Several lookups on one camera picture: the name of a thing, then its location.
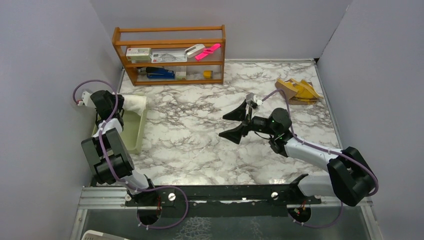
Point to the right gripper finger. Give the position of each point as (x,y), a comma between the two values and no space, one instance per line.
(239,114)
(236,134)

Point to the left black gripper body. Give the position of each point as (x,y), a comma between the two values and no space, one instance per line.
(120,104)

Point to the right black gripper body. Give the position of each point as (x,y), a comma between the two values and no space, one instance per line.
(259,124)

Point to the white towel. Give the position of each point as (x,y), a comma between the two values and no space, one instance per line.
(133,103)

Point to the brown yellow towels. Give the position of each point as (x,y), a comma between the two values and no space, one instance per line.
(298,92)

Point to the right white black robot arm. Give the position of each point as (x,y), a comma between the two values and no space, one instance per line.
(349,177)

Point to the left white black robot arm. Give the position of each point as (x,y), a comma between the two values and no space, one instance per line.
(105,151)

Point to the green plastic basket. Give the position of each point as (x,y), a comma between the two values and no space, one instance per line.
(131,133)

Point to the yellow small object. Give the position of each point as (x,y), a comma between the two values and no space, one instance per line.
(208,74)

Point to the blue stapler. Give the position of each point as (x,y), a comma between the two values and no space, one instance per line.
(156,72)

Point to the white green box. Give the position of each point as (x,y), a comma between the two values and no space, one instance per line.
(138,54)

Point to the white flat package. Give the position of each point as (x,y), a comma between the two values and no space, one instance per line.
(168,56)

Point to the pink plastic tool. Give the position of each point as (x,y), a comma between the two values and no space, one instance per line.
(207,51)

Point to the white small box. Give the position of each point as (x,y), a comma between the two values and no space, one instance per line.
(180,72)

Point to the white stapler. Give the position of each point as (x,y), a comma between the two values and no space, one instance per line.
(194,50)

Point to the wooden shelf rack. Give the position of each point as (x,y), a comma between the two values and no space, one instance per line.
(173,39)

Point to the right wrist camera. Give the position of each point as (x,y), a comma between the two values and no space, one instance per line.
(252,100)

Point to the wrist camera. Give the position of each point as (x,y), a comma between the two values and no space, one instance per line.
(252,100)
(86,100)

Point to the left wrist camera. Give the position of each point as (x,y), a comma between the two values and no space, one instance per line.
(86,100)

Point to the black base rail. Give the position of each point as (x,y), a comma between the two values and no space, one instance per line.
(215,201)

